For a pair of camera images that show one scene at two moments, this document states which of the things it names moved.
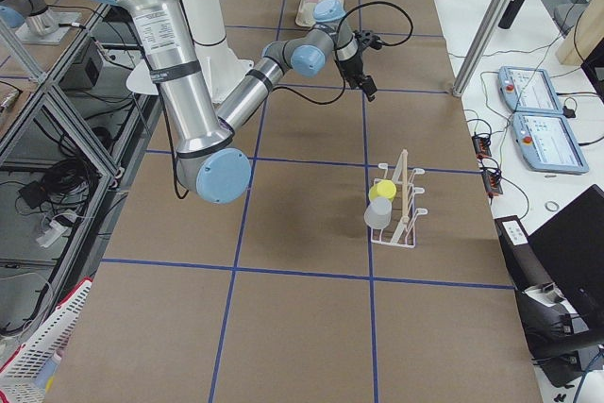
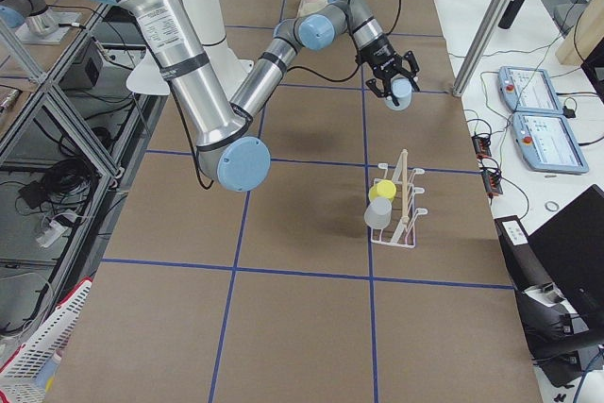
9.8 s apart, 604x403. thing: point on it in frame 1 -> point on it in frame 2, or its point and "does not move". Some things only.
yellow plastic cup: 385,188 does not move
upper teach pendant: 528,91 does not move
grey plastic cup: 378,213 does not move
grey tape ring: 551,209 does not move
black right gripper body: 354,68 -> 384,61
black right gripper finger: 368,86 -> 371,83
